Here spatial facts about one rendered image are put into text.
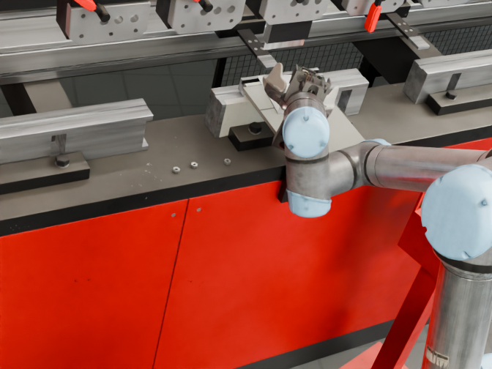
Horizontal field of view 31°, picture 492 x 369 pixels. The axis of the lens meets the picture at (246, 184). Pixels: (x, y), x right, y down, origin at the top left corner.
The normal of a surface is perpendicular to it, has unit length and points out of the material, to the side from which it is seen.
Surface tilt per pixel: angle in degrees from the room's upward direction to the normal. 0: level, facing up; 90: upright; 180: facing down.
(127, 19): 90
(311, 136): 70
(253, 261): 90
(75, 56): 90
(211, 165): 0
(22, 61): 90
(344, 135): 0
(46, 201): 0
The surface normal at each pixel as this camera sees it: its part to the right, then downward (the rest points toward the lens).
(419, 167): -0.81, -0.17
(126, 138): 0.44, 0.66
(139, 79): 0.19, -0.73
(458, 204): -0.80, 0.14
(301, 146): -0.04, 0.36
